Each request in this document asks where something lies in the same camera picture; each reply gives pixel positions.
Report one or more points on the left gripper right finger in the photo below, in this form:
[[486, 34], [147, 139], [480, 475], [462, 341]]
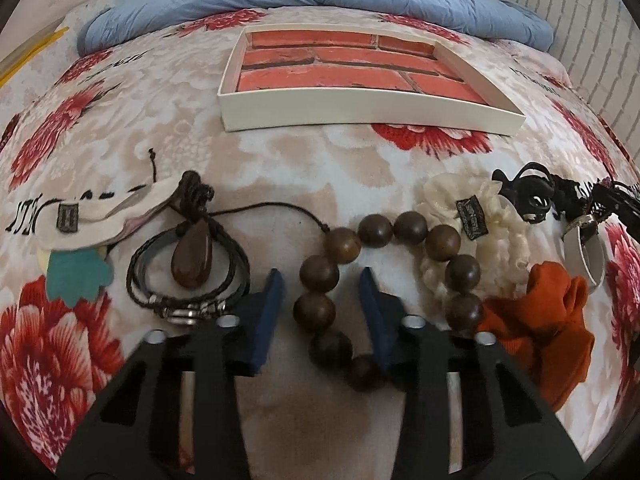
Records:
[[470, 413]]

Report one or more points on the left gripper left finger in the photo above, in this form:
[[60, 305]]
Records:
[[132, 428]]

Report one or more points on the orange fabric scrunchie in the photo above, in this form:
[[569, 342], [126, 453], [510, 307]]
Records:
[[544, 331]]

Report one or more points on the cream ruffled scrunchie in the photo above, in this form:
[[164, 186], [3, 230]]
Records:
[[503, 251]]

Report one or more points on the cream and teal felt piece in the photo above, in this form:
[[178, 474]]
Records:
[[75, 235]]

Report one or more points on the black hair claw clip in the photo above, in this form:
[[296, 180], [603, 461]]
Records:
[[530, 191]]

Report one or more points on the floral fleece blanket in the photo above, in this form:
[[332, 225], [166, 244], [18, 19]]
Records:
[[85, 125]]

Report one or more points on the white tray brick-pattern base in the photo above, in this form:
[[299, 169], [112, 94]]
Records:
[[285, 75]]

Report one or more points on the pink pillow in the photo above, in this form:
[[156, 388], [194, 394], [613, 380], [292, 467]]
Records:
[[540, 62]]

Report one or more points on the yellow sheet edge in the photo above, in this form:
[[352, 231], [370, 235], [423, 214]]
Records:
[[25, 52]]

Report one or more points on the blue rolled duvet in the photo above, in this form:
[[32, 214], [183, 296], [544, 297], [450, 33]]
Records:
[[487, 19]]

